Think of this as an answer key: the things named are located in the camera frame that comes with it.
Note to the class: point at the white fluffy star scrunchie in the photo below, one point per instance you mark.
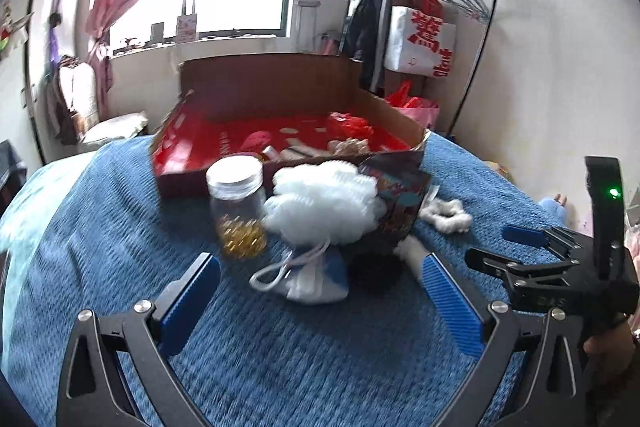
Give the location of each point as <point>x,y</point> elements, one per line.
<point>446,217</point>

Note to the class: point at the colourful patterned tin box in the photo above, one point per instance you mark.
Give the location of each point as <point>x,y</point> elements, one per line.
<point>402,186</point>

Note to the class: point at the beige fluffy scrunchie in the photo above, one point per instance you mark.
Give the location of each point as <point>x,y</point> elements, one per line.
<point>349,147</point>

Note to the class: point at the white wardrobe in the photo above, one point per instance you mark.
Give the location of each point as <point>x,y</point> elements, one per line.
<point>37,66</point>

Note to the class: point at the white mesh bath pouf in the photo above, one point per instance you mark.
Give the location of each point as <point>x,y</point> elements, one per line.
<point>313,208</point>

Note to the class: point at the black soft ball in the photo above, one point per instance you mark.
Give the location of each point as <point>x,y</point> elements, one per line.
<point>374,273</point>

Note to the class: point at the red knitted soft pouch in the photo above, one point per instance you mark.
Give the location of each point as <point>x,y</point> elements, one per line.
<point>256,142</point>

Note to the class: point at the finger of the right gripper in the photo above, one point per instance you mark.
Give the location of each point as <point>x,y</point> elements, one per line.
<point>553,238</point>
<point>504,267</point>

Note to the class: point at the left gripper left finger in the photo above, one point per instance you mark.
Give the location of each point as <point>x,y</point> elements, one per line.
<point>93,389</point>

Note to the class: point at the dark hanging jacket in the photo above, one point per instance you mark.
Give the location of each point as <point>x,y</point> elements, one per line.
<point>363,41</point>

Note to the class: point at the blue white tissue pack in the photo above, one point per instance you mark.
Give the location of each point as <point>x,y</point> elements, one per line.
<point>319,282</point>

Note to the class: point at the cushioned chair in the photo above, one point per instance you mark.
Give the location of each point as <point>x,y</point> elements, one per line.
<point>73,113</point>

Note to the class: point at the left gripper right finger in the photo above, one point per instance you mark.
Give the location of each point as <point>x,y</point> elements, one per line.
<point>549,390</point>

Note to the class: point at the glass jar yellow beads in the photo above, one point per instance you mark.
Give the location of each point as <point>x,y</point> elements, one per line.
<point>237,199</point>

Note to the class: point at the person right hand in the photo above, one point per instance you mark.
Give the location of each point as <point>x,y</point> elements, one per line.
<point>611,352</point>

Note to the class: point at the beige powder puff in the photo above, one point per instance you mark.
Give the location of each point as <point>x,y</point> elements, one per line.
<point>292,153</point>

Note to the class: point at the pink plastic bag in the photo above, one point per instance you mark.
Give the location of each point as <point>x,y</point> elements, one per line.
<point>421,110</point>

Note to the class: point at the cardboard box red interior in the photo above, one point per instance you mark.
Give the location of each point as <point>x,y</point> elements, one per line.
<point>225,98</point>

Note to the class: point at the dark side table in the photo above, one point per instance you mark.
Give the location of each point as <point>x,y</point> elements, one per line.
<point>13,174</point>

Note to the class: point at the red mesh bath pouf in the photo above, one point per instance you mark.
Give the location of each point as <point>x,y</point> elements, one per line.
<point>343,126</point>

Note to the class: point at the white red paper bag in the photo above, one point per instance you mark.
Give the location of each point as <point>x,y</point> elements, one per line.
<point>419,44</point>

